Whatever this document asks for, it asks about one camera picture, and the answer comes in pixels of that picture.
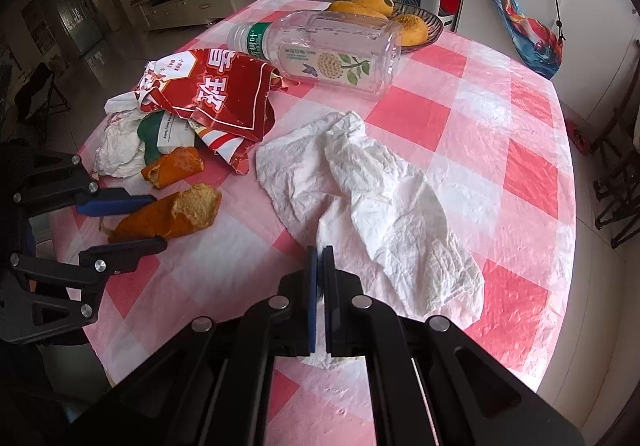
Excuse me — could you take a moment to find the crumpled white tissue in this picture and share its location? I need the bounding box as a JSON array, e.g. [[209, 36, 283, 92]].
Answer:
[[92, 90, 152, 179]]

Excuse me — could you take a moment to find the pink checkered tablecloth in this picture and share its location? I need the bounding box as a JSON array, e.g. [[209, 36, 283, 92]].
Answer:
[[75, 0, 577, 446]]

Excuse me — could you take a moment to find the colourful printed bag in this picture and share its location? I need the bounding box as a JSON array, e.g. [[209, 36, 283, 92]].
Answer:
[[457, 0, 566, 80]]

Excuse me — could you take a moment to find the large orange peel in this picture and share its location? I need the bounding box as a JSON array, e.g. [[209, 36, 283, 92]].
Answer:
[[106, 183, 223, 245]]

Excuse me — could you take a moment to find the clear plastic bottle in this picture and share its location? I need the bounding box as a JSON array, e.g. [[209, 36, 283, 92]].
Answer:
[[227, 9, 404, 100]]

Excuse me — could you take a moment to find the dark wooden chair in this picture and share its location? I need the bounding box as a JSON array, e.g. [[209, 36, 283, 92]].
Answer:
[[592, 70, 640, 247]]

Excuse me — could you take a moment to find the black folding chair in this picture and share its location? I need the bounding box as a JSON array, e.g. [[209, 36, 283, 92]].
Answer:
[[14, 62, 71, 127]]

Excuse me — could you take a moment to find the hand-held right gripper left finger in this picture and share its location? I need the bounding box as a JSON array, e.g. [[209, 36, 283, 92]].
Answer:
[[75, 246, 321, 446]]

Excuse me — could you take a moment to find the large white paper towel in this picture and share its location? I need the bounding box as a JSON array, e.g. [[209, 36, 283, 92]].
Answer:
[[255, 110, 486, 370]]

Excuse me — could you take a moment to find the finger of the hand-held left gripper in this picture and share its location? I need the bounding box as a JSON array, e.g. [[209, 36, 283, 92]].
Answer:
[[10, 151, 158, 219], [0, 235, 169, 346]]

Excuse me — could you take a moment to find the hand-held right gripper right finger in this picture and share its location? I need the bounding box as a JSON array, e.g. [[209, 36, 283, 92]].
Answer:
[[323, 245, 587, 446]]

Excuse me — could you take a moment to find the glass fruit bowl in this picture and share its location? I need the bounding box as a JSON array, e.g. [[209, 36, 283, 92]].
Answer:
[[350, 4, 445, 55]]

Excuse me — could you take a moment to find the small orange peel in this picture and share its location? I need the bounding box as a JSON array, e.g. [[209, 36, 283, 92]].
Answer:
[[140, 146, 206, 189]]

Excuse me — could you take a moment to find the yellow mango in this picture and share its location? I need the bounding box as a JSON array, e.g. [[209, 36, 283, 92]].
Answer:
[[327, 0, 390, 20], [349, 0, 396, 17]]

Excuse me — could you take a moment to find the white TV cabinet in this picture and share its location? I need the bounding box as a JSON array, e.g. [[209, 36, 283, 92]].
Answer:
[[132, 0, 267, 32]]

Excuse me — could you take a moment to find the red snack bag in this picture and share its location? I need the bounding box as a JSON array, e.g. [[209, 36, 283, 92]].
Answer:
[[137, 46, 289, 177]]

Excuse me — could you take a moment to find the speckled yellow fruit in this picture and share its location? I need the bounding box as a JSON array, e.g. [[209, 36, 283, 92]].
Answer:
[[391, 14, 430, 47]]

